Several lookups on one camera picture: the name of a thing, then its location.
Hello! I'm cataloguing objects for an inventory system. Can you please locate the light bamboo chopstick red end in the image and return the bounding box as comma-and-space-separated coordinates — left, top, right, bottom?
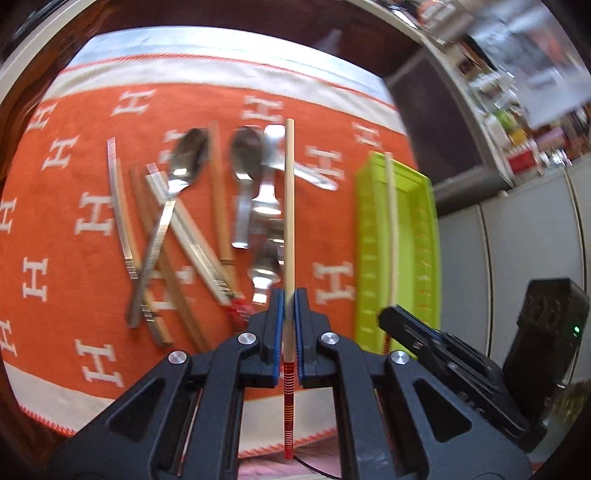
283, 119, 296, 460

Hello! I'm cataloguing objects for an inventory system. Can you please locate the large steel spoon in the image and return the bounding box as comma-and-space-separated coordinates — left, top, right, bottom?
126, 128, 209, 329

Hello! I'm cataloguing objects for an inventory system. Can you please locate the brown wooden chopstick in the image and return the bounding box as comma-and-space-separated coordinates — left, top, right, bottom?
129, 167, 211, 352
118, 160, 172, 346

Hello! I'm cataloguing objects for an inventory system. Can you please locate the green plastic utensil tray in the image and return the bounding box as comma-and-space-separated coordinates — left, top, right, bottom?
355, 152, 442, 354

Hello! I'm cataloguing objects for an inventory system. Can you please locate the dark metal chopstick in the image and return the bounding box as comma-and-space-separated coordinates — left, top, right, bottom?
106, 137, 137, 281

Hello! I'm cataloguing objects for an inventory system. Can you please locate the orange H-pattern blanket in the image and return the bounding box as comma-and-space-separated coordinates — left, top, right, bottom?
1, 27, 415, 435

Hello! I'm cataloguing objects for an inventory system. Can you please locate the white ceramic spoon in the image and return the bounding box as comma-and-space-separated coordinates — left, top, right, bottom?
262, 124, 340, 192

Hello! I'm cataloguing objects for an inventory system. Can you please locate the steel fork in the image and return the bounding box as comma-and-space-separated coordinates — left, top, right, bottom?
249, 183, 284, 306

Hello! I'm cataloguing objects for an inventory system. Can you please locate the dark steel spoon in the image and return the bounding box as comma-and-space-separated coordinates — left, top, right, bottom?
230, 126, 263, 249

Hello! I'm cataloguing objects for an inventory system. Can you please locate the pale chopstick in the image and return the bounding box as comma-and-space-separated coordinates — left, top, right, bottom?
385, 152, 399, 306

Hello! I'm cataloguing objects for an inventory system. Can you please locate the grey cabinet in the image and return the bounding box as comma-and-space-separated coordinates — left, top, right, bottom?
439, 157, 590, 364

